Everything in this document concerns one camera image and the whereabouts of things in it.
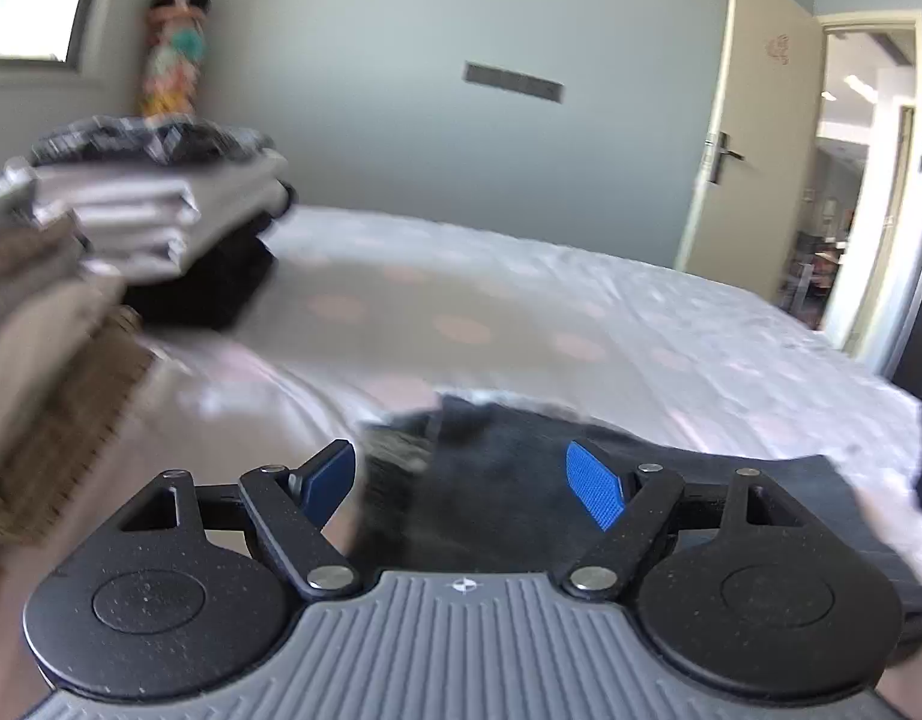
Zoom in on bed with dotted white sheet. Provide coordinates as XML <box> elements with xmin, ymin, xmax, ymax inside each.
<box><xmin>0</xmin><ymin>202</ymin><xmax>922</xmax><ymax>720</ymax></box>

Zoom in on pile of brown folded clothes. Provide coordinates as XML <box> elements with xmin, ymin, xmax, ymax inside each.
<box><xmin>0</xmin><ymin>165</ymin><xmax>158</xmax><ymax>620</ymax></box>

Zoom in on grey wall plate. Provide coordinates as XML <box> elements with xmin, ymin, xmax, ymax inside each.
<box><xmin>463</xmin><ymin>61</ymin><xmax>565</xmax><ymax>104</ymax></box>

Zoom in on stack of folded grey clothes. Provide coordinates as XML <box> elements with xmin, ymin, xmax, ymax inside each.
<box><xmin>3</xmin><ymin>114</ymin><xmax>297</xmax><ymax>331</ymax></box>

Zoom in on cream room door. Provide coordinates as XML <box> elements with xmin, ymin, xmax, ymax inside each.
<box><xmin>675</xmin><ymin>0</ymin><xmax>826</xmax><ymax>308</ymax></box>

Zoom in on dark door handle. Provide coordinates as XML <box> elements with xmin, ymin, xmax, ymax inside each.
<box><xmin>705</xmin><ymin>131</ymin><xmax>746</xmax><ymax>185</ymax></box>

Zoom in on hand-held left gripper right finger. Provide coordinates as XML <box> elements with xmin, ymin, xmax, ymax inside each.
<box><xmin>558</xmin><ymin>441</ymin><xmax>815</xmax><ymax>602</ymax></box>

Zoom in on grey door frame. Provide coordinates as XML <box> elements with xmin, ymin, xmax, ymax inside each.
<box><xmin>817</xmin><ymin>9</ymin><xmax>922</xmax><ymax>383</ymax></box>

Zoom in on colourful doll figure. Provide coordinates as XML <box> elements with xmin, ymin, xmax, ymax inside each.
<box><xmin>134</xmin><ymin>0</ymin><xmax>211</xmax><ymax>121</ymax></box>

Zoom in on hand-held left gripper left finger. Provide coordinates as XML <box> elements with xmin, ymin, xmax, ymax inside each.
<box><xmin>112</xmin><ymin>439</ymin><xmax>361</xmax><ymax>602</ymax></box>

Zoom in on grey pants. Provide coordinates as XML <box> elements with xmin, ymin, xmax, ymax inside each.
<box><xmin>352</xmin><ymin>390</ymin><xmax>922</xmax><ymax>665</ymax></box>

